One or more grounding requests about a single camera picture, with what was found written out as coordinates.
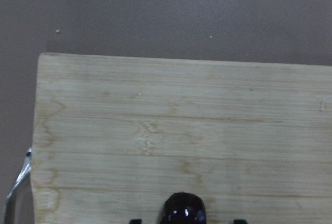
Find wooden cutting board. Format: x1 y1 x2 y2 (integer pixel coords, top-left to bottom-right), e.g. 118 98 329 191
5 52 332 224

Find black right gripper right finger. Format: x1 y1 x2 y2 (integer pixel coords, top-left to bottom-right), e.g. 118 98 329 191
233 219 246 224

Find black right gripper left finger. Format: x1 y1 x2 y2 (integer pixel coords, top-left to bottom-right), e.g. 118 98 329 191
129 219 142 224

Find dark red cherry pair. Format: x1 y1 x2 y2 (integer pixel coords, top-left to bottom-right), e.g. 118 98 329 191
157 192 207 224

